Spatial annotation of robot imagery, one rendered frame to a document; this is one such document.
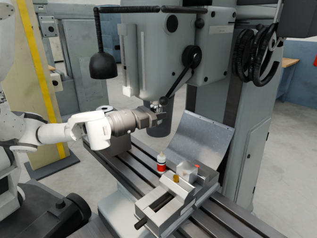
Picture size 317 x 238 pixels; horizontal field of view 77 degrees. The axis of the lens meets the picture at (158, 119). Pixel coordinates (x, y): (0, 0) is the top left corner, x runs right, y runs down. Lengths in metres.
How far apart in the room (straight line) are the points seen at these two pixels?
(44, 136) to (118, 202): 0.44
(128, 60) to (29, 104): 1.86
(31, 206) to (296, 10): 1.52
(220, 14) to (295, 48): 4.12
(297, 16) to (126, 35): 0.46
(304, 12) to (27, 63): 2.12
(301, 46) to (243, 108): 3.87
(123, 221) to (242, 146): 0.66
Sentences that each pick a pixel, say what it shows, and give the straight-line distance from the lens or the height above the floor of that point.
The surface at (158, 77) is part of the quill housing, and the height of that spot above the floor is 1.41.
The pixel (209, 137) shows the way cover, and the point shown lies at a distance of 1.07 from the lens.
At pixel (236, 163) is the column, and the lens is 1.15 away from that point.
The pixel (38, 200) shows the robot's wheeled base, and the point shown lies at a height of 0.57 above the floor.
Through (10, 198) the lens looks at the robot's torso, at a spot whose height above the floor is 0.75.
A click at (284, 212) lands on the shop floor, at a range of 2.29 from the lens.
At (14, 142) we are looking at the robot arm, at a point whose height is 1.22.
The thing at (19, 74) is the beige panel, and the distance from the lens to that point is 2.30.
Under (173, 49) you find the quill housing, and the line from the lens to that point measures 0.62.
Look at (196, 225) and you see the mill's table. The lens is 0.81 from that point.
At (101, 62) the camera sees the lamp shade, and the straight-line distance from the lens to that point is 0.53.
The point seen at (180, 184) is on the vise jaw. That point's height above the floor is 1.04.
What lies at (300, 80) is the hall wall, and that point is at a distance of 4.86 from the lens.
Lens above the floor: 1.56
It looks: 27 degrees down
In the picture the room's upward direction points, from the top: straight up
